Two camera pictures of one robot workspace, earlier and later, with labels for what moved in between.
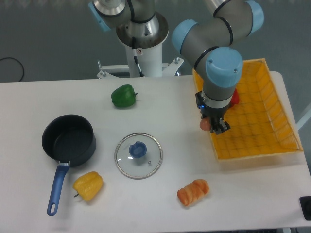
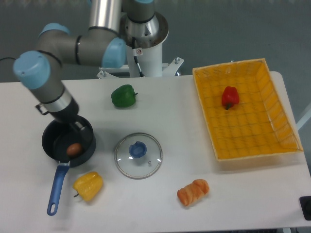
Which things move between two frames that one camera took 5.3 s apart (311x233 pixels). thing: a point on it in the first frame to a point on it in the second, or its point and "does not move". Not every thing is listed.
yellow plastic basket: (259, 126) does not move
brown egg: (205, 124) to (74, 149)
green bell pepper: (124, 96) does not move
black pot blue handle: (71, 140) does not move
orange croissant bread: (193, 191) does not move
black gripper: (215, 115) to (65, 116)
